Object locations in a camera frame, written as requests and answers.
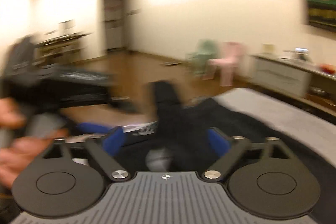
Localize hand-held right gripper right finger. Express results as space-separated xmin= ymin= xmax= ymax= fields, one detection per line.
xmin=203 ymin=127 xmax=290 ymax=182

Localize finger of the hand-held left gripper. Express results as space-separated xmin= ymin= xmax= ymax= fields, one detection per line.
xmin=75 ymin=121 xmax=116 ymax=134

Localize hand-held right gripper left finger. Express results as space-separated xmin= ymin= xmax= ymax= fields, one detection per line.
xmin=43 ymin=126 xmax=132 ymax=182

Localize black pants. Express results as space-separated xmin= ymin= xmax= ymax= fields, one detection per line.
xmin=115 ymin=81 xmax=336 ymax=174

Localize person's left hand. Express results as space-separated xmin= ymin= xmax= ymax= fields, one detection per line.
xmin=0 ymin=97 xmax=70 ymax=188

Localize dark wooden side table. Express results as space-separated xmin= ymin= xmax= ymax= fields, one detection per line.
xmin=34 ymin=32 xmax=91 ymax=64

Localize pink plastic child chair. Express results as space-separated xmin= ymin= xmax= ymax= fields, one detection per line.
xmin=209 ymin=42 xmax=247 ymax=86

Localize green plastic child chair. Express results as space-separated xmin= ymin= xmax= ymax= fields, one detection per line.
xmin=185 ymin=39 xmax=219 ymax=77

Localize long grey brown cabinet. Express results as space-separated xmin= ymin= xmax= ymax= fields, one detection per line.
xmin=251 ymin=52 xmax=336 ymax=109

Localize black pistol-shaped device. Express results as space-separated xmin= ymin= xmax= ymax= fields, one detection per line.
xmin=283 ymin=47 xmax=311 ymax=62

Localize plate of fruit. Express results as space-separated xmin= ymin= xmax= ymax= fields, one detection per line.
xmin=319 ymin=64 xmax=336 ymax=74

